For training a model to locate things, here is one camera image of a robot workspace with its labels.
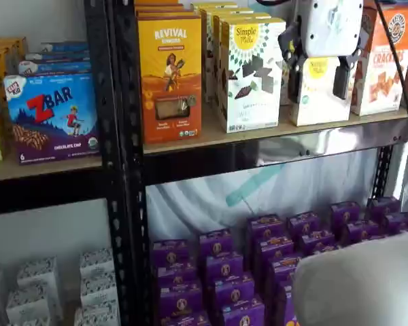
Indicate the orange Revival box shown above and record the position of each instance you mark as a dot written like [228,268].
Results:
[170,81]
[154,2]
[166,13]

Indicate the orange pretzel crackers box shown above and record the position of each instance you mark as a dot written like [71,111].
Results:
[386,74]

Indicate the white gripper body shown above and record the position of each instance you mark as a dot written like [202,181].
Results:
[330,27]

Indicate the purple Annie's snack box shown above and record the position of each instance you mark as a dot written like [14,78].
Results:
[303,222]
[217,242]
[360,232]
[177,276]
[316,241]
[233,291]
[384,207]
[243,314]
[224,268]
[284,302]
[284,268]
[274,249]
[181,300]
[399,222]
[171,253]
[345,212]
[267,227]
[185,320]

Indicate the black metal shelf rack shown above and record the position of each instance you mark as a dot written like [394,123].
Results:
[129,136]
[102,85]

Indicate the Simple Mills sweet thins box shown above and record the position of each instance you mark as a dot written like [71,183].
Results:
[209,51]
[204,10]
[217,61]
[255,98]

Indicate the Simple Mills almond flour box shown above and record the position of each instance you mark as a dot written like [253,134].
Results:
[321,98]
[284,86]

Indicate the teal tape strip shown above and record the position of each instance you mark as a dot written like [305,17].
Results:
[251,185]

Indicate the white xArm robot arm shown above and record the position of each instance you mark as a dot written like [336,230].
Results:
[360,288]

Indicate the wooden shelf board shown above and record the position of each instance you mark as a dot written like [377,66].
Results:
[217,134]
[7,168]

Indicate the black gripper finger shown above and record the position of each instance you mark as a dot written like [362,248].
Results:
[341,79]
[294,81]

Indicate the blue Zbar box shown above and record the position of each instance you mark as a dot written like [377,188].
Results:
[64,46]
[56,56]
[51,119]
[54,67]

